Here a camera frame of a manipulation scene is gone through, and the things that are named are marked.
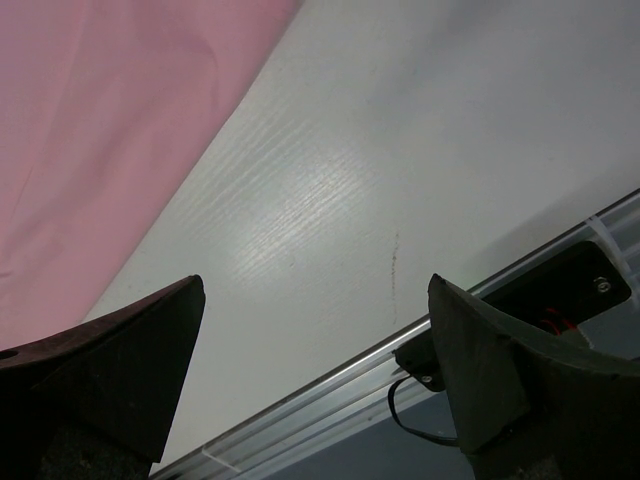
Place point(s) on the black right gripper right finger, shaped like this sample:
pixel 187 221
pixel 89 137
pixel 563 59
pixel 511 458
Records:
pixel 530 405

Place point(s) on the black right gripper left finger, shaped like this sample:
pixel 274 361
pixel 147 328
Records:
pixel 97 401

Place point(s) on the pink t shirt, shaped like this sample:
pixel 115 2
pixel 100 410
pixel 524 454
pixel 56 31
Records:
pixel 106 106

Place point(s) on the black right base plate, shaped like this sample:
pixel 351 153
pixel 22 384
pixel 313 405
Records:
pixel 577 294

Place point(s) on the aluminium rail frame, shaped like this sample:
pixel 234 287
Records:
pixel 353 423

